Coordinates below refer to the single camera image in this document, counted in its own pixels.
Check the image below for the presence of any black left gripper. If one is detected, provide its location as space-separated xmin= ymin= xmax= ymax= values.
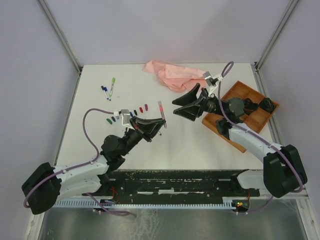
xmin=119 ymin=115 xmax=166 ymax=156

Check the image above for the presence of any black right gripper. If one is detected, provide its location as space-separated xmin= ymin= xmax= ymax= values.
xmin=172 ymin=83 xmax=226 ymax=122

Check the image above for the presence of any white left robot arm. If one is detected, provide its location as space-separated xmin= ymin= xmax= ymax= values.
xmin=21 ymin=116 xmax=166 ymax=215

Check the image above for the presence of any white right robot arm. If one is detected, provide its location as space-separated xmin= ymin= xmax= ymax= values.
xmin=172 ymin=84 xmax=308 ymax=198

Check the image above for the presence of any light green capped pen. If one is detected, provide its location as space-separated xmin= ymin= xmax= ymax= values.
xmin=109 ymin=77 xmax=116 ymax=97

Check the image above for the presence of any pink cloth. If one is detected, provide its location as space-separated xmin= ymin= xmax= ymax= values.
xmin=142 ymin=60 xmax=207 ymax=93

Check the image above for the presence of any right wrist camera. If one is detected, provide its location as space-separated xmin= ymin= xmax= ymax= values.
xmin=203 ymin=71 xmax=224 ymax=95

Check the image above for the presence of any black coiled cable bundle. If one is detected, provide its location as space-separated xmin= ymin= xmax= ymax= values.
xmin=258 ymin=97 xmax=279 ymax=114
xmin=242 ymin=97 xmax=259 ymax=116

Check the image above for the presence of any black mounting base plate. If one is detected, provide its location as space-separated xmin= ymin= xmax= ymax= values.
xmin=92 ymin=170 xmax=260 ymax=205

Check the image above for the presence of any white cable duct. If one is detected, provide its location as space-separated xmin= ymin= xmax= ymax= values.
xmin=53 ymin=197 xmax=236 ymax=210

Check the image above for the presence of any aluminium frame post left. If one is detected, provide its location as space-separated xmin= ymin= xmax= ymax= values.
xmin=36 ymin=0 xmax=83 ymax=73

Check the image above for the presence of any aluminium frame post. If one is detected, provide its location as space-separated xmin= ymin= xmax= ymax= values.
xmin=255 ymin=0 xmax=301 ymax=72
xmin=36 ymin=0 xmax=83 ymax=73

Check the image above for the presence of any aluminium frame post right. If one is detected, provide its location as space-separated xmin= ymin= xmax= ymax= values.
xmin=255 ymin=0 xmax=301 ymax=72

